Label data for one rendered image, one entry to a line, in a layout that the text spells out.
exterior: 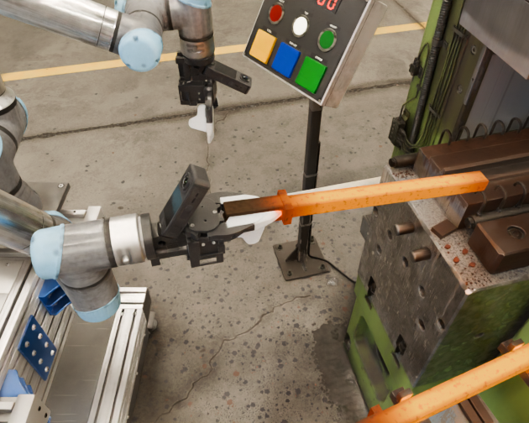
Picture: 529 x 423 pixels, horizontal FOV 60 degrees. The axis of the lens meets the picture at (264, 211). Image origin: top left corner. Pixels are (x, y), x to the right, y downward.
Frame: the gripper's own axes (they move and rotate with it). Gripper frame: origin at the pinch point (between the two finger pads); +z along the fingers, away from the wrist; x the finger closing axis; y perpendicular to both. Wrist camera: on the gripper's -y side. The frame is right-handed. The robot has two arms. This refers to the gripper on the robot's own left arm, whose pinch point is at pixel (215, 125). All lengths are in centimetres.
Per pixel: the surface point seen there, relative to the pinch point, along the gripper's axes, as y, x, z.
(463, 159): -56, 19, -5
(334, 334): -40, 9, 93
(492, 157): -63, 18, -5
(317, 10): -26.3, -22.7, -19.8
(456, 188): -46, 40, -17
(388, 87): -92, -169, 94
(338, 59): -31.3, -10.5, -12.9
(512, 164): -67, 20, -5
